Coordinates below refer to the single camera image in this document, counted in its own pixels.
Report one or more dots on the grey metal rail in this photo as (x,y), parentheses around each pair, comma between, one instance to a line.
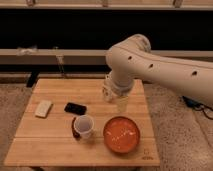
(85,57)

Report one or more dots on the blue power box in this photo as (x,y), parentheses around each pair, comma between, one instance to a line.
(191,103)

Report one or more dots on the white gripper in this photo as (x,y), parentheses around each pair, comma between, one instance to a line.
(111,91)

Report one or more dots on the black smartphone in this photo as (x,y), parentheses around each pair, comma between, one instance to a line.
(75,108)

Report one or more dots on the wooden table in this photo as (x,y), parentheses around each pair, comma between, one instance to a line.
(49,142)

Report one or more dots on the white ceramic cup dark handle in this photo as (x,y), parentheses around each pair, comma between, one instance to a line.
(83,126)

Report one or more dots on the white rectangular sponge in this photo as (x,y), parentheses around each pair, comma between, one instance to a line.
(43,108)

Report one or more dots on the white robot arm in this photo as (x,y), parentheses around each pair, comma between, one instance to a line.
(132,58)

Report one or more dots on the orange bowl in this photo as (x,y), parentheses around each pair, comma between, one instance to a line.
(121,135)

